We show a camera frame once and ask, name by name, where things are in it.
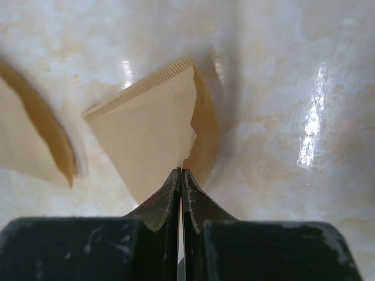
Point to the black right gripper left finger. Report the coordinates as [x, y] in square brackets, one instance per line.
[142, 245]

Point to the brown paper coffee filter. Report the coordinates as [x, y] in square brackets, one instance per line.
[164, 121]
[32, 140]

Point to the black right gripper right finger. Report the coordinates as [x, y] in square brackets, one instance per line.
[221, 247]

